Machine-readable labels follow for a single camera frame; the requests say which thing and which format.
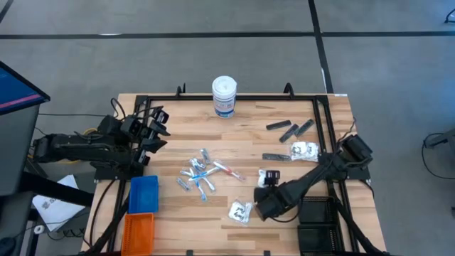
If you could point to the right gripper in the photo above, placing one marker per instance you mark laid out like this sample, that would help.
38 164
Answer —
270 204

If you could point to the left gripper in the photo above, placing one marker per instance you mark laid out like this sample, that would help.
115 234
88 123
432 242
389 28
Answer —
142 142

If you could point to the vanity pack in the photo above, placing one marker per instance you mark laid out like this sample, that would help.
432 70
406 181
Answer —
298 151
313 152
240 212
261 179

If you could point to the black comb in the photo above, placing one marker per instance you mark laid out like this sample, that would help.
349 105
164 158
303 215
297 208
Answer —
304 128
288 133
278 125
276 157

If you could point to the red toothbrush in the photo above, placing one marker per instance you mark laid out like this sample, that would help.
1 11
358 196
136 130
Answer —
227 170

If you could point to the blue toothbrush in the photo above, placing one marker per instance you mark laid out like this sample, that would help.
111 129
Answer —
210 185
209 172
202 192

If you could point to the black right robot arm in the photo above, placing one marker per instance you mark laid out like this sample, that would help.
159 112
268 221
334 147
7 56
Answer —
313 177

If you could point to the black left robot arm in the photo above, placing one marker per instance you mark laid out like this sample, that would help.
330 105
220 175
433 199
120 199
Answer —
71 145

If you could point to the black mesh plastic bin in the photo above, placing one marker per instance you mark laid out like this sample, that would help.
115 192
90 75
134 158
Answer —
318 240
320 209

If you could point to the blue plastic bin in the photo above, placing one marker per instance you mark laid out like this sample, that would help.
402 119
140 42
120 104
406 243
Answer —
143 195

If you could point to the white wipes canister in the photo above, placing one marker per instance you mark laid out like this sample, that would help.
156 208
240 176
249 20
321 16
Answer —
224 99

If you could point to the orange plastic bin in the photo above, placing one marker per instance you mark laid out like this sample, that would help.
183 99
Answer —
138 234

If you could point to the black monitor stand beam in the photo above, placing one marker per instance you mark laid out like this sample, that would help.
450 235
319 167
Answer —
60 190

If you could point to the white paper sheet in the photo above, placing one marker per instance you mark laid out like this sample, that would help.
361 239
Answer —
53 213

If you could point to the dark monitor with blue screen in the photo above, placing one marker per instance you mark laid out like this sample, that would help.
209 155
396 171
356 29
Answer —
17 142

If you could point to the white tape roll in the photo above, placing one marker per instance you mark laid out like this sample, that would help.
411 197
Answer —
39 226

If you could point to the grey floor stand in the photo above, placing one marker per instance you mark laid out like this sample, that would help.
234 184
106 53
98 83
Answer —
440 140

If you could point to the black chair base leg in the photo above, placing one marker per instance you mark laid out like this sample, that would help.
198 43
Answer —
450 17

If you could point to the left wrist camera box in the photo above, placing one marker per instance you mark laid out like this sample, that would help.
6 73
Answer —
131 126

